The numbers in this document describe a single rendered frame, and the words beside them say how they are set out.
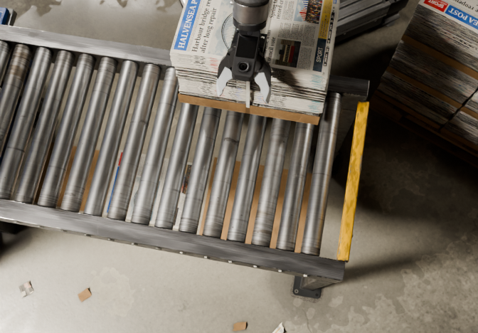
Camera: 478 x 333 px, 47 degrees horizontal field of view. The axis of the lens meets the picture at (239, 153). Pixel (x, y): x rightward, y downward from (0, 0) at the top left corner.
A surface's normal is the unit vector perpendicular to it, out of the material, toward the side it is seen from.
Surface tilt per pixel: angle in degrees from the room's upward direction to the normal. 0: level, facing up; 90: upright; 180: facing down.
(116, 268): 0
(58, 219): 0
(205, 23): 10
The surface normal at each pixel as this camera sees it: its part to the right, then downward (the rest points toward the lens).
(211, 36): 0.00, -0.44
